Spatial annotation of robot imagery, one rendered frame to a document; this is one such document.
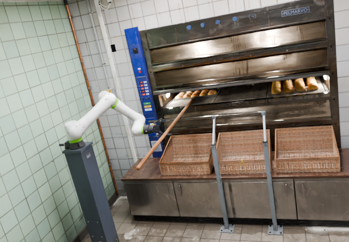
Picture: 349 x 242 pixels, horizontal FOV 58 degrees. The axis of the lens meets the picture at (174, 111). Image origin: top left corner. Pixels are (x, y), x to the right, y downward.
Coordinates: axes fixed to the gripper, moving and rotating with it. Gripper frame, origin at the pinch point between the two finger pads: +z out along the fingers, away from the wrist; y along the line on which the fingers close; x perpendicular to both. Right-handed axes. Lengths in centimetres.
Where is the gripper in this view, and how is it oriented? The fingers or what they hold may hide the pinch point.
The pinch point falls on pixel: (170, 127)
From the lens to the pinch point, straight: 301.3
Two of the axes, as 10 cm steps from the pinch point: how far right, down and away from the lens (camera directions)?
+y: 1.9, 9.4, 2.7
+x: -2.9, 3.1, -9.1
